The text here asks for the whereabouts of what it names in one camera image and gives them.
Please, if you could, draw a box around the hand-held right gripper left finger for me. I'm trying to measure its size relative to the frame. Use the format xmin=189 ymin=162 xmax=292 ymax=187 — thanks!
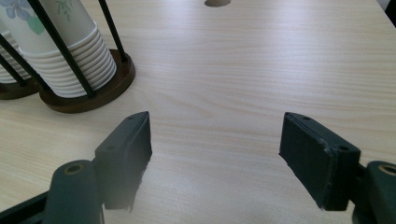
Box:
xmin=94 ymin=111 xmax=153 ymax=213

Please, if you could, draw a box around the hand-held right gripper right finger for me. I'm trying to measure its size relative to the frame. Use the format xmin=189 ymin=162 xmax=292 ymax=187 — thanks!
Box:
xmin=278 ymin=111 xmax=362 ymax=212

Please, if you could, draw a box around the dark wooden double cup holder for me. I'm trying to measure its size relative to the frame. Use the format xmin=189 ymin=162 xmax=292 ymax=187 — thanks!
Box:
xmin=0 ymin=0 xmax=136 ymax=115

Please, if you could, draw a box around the round table cable hole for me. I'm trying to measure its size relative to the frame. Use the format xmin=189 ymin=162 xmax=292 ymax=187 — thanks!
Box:
xmin=204 ymin=0 xmax=232 ymax=7

